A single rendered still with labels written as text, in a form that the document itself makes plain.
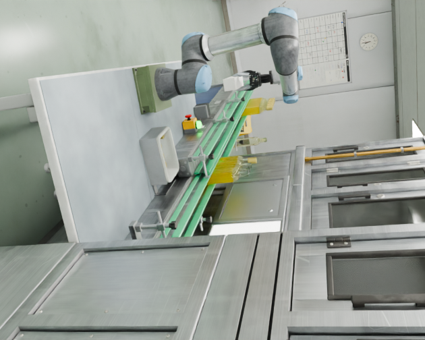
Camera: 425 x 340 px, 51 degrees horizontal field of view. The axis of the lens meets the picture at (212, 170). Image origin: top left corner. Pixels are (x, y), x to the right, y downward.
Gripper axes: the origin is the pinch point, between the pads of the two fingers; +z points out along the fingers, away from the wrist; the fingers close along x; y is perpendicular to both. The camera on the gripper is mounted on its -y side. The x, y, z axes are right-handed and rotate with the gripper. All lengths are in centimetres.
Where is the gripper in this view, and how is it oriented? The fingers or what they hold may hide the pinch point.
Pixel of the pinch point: (235, 82)
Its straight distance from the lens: 242.2
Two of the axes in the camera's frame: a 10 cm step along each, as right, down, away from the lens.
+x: 1.6, 9.6, 2.4
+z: -9.6, 0.9, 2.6
